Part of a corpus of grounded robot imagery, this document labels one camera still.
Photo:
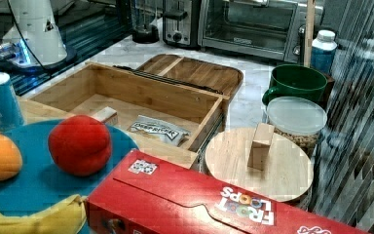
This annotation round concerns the chip bag in drawer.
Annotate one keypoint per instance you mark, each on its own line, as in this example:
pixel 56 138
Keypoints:
pixel 158 129

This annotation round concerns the black silver toaster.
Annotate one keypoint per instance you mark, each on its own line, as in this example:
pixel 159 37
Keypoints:
pixel 181 23

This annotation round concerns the wooden spoon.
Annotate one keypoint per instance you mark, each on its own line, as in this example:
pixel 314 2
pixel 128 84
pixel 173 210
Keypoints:
pixel 309 31

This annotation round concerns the yellow banana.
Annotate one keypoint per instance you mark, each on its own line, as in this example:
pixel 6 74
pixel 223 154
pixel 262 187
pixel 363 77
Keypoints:
pixel 67 216

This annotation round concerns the red Froot Loops box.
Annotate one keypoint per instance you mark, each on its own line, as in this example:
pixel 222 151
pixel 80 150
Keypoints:
pixel 147 195

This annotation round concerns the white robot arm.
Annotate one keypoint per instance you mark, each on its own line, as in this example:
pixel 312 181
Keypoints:
pixel 35 34

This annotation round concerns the black coffee grinder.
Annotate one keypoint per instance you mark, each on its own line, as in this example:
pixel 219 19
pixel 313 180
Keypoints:
pixel 144 21

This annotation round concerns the wooden drawer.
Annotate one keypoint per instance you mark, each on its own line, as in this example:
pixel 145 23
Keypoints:
pixel 95 86

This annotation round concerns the small wooden block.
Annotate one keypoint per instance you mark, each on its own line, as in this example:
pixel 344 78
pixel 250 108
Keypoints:
pixel 107 115

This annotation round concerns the dark wooden utensil holder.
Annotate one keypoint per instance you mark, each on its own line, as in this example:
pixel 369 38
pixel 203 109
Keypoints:
pixel 327 91

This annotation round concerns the dark wooden tray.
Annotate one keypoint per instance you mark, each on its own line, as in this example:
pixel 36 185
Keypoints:
pixel 221 79

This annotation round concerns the green mug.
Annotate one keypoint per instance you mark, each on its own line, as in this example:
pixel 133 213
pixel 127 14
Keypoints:
pixel 293 80

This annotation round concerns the blue plate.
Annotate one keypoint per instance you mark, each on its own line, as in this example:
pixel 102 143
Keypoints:
pixel 40 182

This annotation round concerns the glass jar with wooden lid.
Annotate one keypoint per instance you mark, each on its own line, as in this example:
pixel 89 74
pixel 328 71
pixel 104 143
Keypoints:
pixel 259 160

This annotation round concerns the silver toaster oven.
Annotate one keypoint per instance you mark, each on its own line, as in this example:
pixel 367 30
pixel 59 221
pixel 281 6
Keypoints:
pixel 270 29

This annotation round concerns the blue can with white lid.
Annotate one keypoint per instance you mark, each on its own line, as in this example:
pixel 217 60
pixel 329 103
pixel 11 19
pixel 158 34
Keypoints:
pixel 10 113

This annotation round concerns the red apple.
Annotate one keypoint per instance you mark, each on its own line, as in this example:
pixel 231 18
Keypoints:
pixel 80 145

